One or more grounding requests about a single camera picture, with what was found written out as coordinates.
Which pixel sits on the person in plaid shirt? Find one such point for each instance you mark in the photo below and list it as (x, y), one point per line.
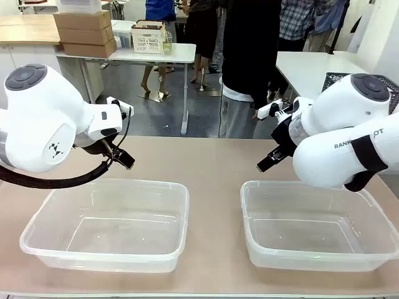
(294, 21)

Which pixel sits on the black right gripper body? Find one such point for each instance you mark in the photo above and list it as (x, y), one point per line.
(285, 137)

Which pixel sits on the right arm white wrist camera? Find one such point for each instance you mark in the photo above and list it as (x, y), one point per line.
(266, 109)

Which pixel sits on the person in khaki trousers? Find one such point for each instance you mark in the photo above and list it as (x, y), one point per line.
(325, 25)

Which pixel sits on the clear storage box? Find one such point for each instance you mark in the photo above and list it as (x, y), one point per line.
(123, 34)

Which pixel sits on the person in blue shirt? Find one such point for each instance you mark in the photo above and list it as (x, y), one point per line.
(159, 9)

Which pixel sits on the large white table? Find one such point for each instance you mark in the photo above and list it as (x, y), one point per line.
(305, 71)

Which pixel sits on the white table with legs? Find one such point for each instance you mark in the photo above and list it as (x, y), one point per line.
(149, 56)

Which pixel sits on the clear plastic bin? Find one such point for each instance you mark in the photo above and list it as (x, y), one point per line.
(103, 230)
(311, 236)

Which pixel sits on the white perforated basket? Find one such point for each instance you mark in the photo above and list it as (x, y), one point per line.
(147, 39)

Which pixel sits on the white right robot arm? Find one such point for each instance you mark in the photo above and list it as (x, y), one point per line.
(343, 106)

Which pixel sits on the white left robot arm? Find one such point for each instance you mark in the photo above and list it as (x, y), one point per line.
(37, 118)

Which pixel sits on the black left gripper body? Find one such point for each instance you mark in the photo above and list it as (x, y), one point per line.
(99, 146)

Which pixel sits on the person in black top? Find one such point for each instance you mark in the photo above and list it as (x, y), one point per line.
(246, 46)

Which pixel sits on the flat cardboard box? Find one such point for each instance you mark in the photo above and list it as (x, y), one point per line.
(85, 35)
(88, 49)

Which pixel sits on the white plastic crate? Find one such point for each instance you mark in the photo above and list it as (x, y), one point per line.
(78, 5)

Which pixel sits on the clear plastic cup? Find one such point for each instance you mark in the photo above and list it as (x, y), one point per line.
(167, 43)

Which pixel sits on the person in black skirt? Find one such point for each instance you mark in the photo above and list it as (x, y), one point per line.
(202, 28)

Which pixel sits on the dark grey perforated basket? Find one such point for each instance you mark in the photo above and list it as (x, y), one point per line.
(335, 80)

